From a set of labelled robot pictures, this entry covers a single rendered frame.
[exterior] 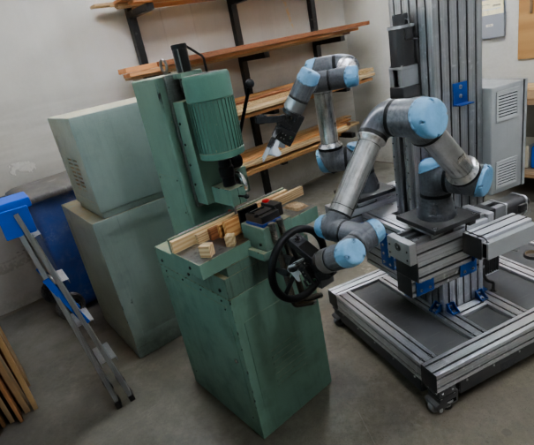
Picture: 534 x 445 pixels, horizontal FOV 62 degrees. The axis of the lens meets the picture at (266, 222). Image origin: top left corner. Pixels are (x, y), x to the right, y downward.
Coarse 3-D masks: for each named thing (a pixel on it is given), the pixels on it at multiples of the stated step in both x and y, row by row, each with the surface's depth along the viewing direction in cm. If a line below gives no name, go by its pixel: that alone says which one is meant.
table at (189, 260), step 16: (304, 208) 185; (208, 240) 172; (224, 240) 169; (240, 240) 167; (176, 256) 166; (192, 256) 161; (224, 256) 160; (240, 256) 164; (256, 256) 163; (192, 272) 160; (208, 272) 156
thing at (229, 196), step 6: (216, 186) 179; (222, 186) 177; (234, 186) 174; (240, 186) 173; (216, 192) 179; (222, 192) 175; (228, 192) 172; (234, 192) 172; (240, 192) 174; (216, 198) 181; (222, 198) 177; (228, 198) 174; (234, 198) 172; (240, 198) 174; (228, 204) 175; (234, 204) 173
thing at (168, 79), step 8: (168, 80) 169; (176, 80) 171; (168, 88) 169; (176, 88) 172; (168, 96) 171; (176, 96) 172; (184, 96) 175; (176, 120) 174; (176, 128) 176; (184, 152) 179; (184, 160) 180; (192, 184) 184
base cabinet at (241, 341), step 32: (192, 288) 187; (256, 288) 172; (192, 320) 201; (224, 320) 174; (256, 320) 175; (288, 320) 187; (320, 320) 201; (192, 352) 219; (224, 352) 187; (256, 352) 178; (288, 352) 190; (320, 352) 205; (224, 384) 202; (256, 384) 182; (288, 384) 194; (320, 384) 210; (256, 416) 188; (288, 416) 198
